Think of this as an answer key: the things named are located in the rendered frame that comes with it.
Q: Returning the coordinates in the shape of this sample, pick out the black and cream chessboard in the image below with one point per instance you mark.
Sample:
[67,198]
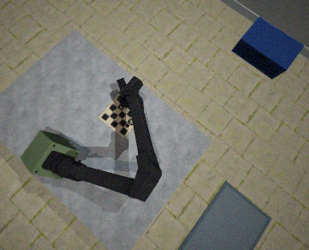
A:
[120,116]

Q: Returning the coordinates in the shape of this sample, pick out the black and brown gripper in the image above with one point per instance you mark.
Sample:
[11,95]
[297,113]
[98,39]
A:
[123,103]

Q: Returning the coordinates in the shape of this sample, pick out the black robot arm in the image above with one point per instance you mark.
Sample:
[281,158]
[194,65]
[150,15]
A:
[148,173]

